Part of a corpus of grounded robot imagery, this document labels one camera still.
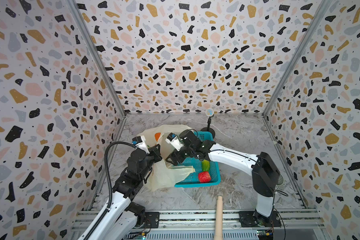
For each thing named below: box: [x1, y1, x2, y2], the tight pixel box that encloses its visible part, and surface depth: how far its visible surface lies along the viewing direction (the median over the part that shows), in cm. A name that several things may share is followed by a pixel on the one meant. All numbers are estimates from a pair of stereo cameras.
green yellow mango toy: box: [201, 159, 210, 172], surface depth 90 cm
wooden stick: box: [214, 195, 224, 240], surface depth 74 cm
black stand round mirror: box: [200, 108, 216, 139], surface depth 99 cm
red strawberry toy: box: [198, 171, 211, 183], surface depth 84 cm
